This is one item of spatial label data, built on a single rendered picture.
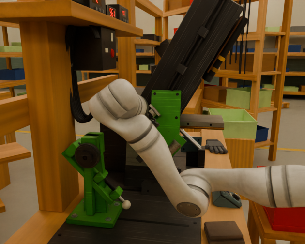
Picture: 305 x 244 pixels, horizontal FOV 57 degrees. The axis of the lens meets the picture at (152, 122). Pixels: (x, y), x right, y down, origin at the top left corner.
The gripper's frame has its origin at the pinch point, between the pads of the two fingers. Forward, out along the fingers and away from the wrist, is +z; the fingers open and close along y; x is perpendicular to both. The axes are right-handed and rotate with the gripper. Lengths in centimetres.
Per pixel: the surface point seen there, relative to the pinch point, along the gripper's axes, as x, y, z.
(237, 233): 2.2, -44.4, -7.6
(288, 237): -7, -64, 17
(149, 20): -123, 380, 857
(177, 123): -4.3, -9.1, 18.6
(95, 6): -11.2, 37.3, -0.1
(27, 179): 177, 72, 205
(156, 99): -4.6, 3.5, 18.5
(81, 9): -7.5, 28.8, -17.4
